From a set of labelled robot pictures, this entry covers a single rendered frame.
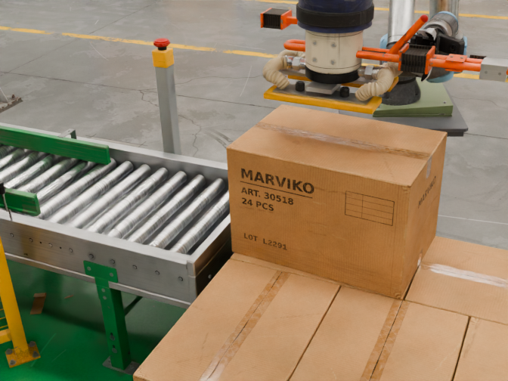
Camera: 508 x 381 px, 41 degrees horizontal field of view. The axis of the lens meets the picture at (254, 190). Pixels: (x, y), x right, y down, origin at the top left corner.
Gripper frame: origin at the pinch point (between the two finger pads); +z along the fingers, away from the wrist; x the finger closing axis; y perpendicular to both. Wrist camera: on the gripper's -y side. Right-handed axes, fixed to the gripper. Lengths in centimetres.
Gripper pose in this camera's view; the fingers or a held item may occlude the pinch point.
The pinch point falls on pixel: (426, 57)
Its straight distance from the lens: 206.0
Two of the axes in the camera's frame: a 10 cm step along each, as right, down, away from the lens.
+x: -0.3, -8.7, -4.9
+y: -9.1, -1.8, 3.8
